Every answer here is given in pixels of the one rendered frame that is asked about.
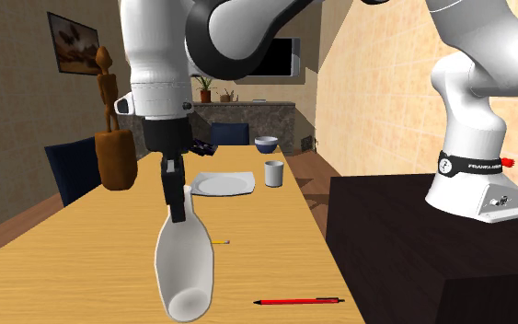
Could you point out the dark robot stand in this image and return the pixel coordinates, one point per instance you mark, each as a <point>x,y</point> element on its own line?
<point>411,260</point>

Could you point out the yellow pencil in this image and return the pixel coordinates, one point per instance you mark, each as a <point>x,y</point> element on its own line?
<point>220,242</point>

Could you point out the grey cup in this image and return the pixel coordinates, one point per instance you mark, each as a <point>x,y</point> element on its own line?
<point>273,175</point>

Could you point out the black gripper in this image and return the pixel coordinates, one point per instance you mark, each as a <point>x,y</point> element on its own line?
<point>167,133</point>

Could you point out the dark blue chair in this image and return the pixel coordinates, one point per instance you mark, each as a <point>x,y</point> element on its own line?
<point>229,133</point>
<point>72,168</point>

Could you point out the wall television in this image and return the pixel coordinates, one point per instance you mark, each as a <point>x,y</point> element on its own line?
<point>278,58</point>

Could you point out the grey stone sideboard with plants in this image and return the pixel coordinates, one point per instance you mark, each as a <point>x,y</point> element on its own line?
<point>263,119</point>

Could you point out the white square plate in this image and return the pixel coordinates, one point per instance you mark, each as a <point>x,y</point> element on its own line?
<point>222,185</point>

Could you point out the red pen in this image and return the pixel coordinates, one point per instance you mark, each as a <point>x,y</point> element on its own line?
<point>294,301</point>

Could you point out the blue bowl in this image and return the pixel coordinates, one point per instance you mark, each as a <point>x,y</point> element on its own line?
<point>266,145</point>

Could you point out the brown wooden figure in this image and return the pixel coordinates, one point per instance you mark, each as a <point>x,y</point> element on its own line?
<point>115,157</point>

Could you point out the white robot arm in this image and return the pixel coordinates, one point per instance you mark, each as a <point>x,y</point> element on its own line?
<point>155,54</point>

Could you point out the dark purple flat object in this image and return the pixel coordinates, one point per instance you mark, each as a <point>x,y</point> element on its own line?
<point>204,147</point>

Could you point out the framed wall picture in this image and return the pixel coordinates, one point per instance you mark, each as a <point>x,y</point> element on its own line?
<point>74,47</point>

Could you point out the wooden dining table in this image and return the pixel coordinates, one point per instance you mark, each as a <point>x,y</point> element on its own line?
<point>83,255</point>

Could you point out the white vase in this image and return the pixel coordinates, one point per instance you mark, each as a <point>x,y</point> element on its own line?
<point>186,264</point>

